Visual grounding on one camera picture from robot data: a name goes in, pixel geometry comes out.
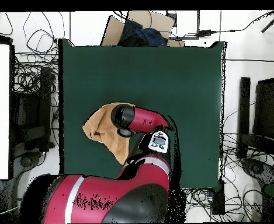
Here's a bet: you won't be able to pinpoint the black rectangular box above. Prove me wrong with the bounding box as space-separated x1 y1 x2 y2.
211 179 226 216

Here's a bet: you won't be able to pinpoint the dark green table cloth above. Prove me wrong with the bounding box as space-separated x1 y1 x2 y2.
58 38 227 191

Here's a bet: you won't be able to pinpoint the brown cardboard box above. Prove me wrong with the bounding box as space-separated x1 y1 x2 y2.
100 10 186 47

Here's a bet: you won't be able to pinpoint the dark blue garment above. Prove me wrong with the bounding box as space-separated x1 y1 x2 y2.
117 19 168 47

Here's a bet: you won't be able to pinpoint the tangled black floor cables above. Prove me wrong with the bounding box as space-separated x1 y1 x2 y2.
184 132 268 223
12 11 66 94

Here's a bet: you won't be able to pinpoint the tan terry towel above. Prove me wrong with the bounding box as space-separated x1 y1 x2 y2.
82 101 137 166

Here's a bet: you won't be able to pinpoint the black stand frame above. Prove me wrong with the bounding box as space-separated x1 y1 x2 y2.
236 76 274 160
10 66 56 152

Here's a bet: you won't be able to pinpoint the black power adapter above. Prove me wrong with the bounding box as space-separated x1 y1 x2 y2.
195 29 217 37

